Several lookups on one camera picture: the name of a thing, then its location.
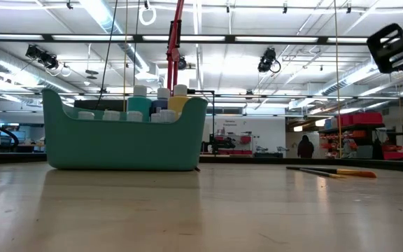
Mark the shelf with red bins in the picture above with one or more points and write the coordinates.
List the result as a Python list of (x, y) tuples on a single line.
[(362, 119)]

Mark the low red storage shelf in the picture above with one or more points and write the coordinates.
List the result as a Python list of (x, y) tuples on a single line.
[(241, 140)]

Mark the black background robot arm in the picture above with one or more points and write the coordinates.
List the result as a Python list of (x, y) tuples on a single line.
[(222, 143)]

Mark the black ceiling spotlight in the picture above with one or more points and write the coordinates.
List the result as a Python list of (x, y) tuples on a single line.
[(42, 57)]

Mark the black hanging camera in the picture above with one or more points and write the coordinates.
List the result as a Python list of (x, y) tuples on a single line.
[(267, 59)]

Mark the small teal green paint bottle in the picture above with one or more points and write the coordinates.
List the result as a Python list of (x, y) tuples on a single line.
[(86, 115)]

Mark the large yellow paint bottle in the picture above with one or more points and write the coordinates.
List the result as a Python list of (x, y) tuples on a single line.
[(178, 105)]

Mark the round ceiling fixture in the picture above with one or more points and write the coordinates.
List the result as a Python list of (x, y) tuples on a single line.
[(91, 72)]

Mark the red desk lamp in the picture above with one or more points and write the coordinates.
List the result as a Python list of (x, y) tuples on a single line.
[(173, 42)]

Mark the teal plastic caddy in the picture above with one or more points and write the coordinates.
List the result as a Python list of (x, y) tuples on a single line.
[(124, 147)]

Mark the large turquoise paint bottle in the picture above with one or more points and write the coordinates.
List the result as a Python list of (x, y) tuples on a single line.
[(139, 106)]

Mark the small cobalt blue paint bottle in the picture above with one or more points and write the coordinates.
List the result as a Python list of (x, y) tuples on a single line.
[(155, 118)]

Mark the overhead frame light bar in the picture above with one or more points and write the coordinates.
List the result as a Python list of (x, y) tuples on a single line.
[(229, 38)]

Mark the small turquoise paint bottle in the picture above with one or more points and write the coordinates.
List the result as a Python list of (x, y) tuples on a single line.
[(134, 116)]

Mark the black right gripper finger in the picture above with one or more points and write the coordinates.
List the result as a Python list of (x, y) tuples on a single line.
[(390, 49)]

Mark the silver ventilation duct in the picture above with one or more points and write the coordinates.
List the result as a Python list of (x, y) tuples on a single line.
[(348, 80)]

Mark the black monitor screen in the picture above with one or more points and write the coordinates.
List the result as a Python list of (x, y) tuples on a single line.
[(96, 105)]

